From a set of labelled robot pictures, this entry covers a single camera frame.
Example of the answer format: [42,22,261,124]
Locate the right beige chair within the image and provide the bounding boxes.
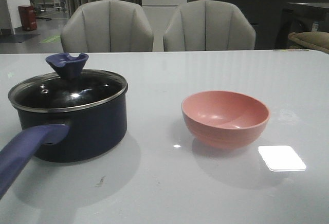
[163,0,256,51]

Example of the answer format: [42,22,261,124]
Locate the dark blue saucepan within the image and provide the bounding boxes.
[1,94,127,196]

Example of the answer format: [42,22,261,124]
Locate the glass lid with blue knob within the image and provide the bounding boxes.
[8,53,128,113]

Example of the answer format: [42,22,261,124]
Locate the left beige chair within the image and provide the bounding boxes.
[61,0,154,53]

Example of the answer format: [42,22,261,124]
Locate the grey counter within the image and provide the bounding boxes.
[187,0,329,50]

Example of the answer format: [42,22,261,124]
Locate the red trash bin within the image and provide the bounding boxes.
[18,5,37,31]

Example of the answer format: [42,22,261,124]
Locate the beige chair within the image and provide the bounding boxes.
[163,0,256,51]
[61,0,154,53]

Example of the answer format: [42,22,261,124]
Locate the white cabinet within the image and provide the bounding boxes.
[141,0,187,52]

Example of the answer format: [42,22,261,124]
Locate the pink bowl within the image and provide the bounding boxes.
[181,90,270,150]

